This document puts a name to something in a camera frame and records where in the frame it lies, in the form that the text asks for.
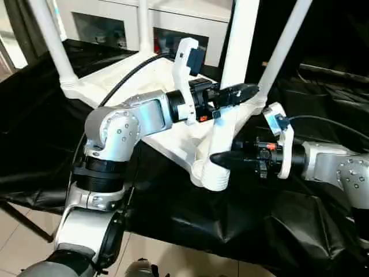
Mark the white plastic table top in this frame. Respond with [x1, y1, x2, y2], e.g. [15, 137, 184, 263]
[61, 54, 269, 191]

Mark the white plastic table leg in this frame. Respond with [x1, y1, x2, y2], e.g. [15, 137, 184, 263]
[255, 0, 313, 110]
[193, 0, 261, 192]
[137, 0, 155, 55]
[28, 0, 80, 88]

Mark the black low bench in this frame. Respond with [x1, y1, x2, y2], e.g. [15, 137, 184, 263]
[300, 62, 369, 81]

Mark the white glass-door cabinet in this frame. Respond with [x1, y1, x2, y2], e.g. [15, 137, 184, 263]
[55, 0, 234, 69]

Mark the black plastic mat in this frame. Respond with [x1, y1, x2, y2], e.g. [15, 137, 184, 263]
[0, 39, 369, 277]

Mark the grey curtain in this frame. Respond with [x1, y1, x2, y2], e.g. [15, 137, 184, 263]
[3, 0, 47, 65]

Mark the black stand pole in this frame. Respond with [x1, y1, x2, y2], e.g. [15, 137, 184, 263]
[0, 199, 54, 243]

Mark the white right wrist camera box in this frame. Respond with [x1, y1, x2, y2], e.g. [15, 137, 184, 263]
[263, 102, 295, 180]

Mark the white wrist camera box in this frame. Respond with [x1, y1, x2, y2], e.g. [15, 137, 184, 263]
[263, 102, 295, 180]
[172, 37, 206, 125]

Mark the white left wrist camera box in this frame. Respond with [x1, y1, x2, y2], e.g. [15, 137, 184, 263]
[172, 37, 206, 125]

